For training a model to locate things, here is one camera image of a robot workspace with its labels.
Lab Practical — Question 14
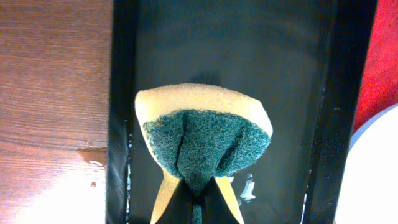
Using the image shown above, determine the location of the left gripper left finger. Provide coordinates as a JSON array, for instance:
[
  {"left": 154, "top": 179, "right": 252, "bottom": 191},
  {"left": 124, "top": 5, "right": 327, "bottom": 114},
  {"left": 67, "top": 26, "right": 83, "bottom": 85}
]
[{"left": 156, "top": 180, "right": 195, "bottom": 224}]

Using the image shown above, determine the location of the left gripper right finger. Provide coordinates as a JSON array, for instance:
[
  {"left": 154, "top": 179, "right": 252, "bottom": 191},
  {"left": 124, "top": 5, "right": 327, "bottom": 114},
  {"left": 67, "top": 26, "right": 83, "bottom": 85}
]
[{"left": 201, "top": 177, "right": 239, "bottom": 224}]

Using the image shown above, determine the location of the green yellow sponge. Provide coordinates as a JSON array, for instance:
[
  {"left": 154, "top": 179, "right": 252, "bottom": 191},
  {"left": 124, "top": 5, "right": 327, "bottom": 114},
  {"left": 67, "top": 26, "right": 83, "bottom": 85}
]
[{"left": 134, "top": 83, "right": 274, "bottom": 224}]

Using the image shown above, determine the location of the light blue plate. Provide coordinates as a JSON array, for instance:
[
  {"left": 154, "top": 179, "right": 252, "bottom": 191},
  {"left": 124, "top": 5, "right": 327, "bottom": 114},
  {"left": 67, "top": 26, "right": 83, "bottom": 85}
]
[{"left": 335, "top": 105, "right": 397, "bottom": 224}]

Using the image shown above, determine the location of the black plastic tray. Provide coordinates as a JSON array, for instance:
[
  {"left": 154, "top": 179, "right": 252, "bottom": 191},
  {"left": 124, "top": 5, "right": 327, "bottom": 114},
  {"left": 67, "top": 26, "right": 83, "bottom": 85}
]
[{"left": 105, "top": 1, "right": 377, "bottom": 223}]

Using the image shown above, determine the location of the red plastic tray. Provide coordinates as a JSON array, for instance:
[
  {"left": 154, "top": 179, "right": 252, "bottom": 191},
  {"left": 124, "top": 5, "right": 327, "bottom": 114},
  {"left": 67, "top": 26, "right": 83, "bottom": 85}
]
[{"left": 354, "top": 0, "right": 397, "bottom": 130}]

